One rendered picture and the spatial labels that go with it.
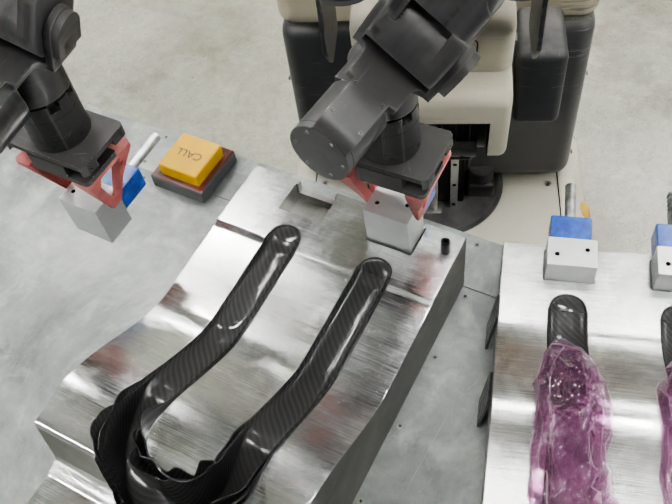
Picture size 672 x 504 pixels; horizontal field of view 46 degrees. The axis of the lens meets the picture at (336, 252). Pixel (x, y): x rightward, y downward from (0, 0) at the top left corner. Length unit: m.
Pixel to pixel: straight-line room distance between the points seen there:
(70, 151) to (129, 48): 1.86
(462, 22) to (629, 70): 1.84
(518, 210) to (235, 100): 1.01
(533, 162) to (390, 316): 0.91
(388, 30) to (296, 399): 0.35
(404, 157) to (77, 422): 0.37
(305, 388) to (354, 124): 0.27
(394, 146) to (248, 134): 1.55
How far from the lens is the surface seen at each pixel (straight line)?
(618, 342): 0.83
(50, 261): 1.05
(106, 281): 1.00
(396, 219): 0.80
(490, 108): 1.13
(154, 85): 2.48
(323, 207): 0.91
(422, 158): 0.73
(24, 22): 0.67
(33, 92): 0.75
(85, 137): 0.80
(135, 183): 0.89
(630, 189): 2.10
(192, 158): 1.04
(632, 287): 0.87
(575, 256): 0.85
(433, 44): 0.61
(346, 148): 0.61
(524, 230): 1.63
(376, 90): 0.63
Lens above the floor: 1.56
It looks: 54 degrees down
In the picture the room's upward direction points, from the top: 10 degrees counter-clockwise
